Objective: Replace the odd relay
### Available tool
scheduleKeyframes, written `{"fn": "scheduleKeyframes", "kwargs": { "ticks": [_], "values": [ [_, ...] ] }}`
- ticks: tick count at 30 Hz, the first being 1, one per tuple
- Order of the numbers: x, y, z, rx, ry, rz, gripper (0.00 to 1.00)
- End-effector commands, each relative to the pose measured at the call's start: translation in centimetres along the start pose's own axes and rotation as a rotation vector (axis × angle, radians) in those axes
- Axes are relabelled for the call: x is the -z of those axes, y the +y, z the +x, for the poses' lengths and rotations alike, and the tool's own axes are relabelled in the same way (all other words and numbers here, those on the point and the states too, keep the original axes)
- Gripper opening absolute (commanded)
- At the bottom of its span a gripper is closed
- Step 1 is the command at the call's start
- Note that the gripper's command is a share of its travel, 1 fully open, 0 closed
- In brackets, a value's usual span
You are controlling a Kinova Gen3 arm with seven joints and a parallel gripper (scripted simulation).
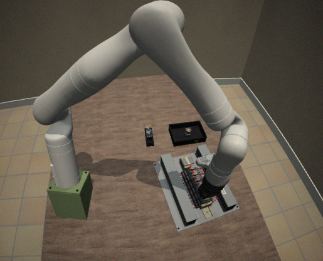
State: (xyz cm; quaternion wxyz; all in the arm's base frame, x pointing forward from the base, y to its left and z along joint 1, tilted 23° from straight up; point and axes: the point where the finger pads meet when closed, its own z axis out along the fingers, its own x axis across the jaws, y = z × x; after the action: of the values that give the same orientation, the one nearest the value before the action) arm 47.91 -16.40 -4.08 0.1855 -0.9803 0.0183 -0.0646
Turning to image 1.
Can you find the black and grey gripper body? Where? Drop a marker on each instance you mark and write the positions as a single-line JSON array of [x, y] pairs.
[[212, 184]]

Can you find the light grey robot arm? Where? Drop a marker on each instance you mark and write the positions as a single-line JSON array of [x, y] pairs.
[[154, 29]]

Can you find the black relay socket row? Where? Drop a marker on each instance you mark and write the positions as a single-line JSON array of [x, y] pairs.
[[191, 186]]

